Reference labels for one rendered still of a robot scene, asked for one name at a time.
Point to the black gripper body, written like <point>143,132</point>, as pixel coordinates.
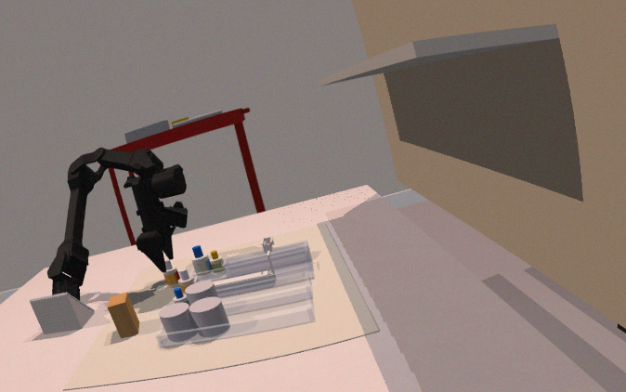
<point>152,233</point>

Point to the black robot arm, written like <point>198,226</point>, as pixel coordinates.
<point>153,182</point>

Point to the brown rectangular block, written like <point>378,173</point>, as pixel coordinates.
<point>123,315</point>

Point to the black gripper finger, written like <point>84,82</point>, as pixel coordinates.
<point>155,254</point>
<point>168,247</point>

